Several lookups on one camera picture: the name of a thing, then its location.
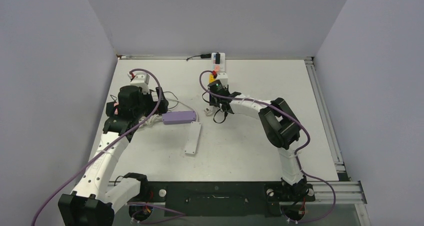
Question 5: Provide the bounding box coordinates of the black plug adapter with cable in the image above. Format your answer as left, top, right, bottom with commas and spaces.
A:
186, 52, 222, 64

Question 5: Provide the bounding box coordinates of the white multi-socket power strip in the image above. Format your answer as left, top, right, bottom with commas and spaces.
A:
211, 52, 226, 73

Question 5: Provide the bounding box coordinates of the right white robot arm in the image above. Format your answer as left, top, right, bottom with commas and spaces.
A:
207, 80, 314, 201

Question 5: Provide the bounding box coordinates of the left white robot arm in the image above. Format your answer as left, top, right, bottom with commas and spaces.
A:
58, 85, 169, 226

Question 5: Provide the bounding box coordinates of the yellow cube plug adapter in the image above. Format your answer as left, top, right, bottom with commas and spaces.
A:
208, 71, 218, 84

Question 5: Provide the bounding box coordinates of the pink cube socket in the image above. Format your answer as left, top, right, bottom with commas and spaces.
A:
113, 102, 119, 115

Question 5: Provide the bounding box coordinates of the purple power strip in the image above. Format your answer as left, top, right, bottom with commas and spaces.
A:
162, 110, 197, 125

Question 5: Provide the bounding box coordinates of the white flat power strip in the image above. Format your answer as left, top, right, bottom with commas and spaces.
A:
184, 121, 202, 156

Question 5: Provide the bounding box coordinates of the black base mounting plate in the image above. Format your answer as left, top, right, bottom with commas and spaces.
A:
130, 181, 316, 217

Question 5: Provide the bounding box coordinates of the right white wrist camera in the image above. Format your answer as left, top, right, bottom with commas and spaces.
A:
215, 72, 228, 88

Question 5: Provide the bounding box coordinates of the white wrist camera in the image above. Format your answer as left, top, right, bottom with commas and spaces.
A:
128, 71, 150, 88
215, 72, 228, 88

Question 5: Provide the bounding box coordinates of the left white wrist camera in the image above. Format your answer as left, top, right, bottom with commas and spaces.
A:
128, 71, 150, 88

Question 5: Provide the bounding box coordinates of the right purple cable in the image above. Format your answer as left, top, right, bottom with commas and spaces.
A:
198, 70, 337, 225

